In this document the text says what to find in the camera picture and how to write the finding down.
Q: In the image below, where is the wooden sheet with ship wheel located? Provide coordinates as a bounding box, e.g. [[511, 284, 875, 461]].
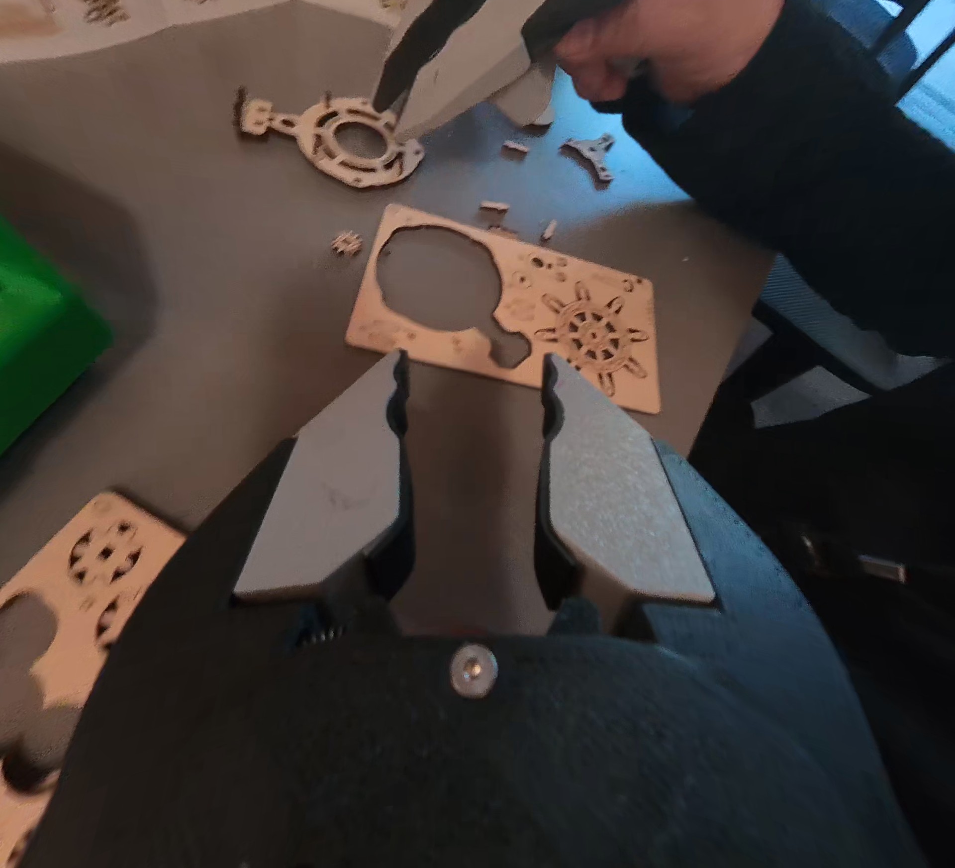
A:
[[343, 202, 664, 416]]

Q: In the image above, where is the grey office chair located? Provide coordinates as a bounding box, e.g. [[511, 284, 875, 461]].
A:
[[808, 0, 920, 77]]

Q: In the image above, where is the green plastic bin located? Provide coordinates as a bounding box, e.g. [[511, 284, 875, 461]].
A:
[[0, 211, 115, 459]]

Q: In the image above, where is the wooden sheet with gears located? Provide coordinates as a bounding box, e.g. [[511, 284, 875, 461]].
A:
[[0, 489, 189, 868]]

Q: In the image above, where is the black strap buckle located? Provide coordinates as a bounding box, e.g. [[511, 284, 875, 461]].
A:
[[794, 531, 910, 587]]

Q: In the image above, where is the person's right hand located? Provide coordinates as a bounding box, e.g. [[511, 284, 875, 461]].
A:
[[554, 0, 789, 105]]

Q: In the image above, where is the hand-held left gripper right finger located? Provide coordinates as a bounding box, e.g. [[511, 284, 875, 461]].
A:
[[535, 352, 719, 613]]

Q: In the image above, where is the three-armed wooden bracket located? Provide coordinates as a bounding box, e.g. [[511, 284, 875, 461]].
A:
[[558, 131, 618, 185]]

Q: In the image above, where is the person's right forearm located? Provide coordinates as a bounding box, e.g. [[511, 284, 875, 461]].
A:
[[597, 0, 955, 356]]

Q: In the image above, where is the round wooden frame part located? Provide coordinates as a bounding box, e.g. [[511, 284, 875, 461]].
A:
[[233, 87, 428, 192]]

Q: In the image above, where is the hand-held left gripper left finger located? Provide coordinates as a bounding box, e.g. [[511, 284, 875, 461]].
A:
[[231, 349, 416, 602]]

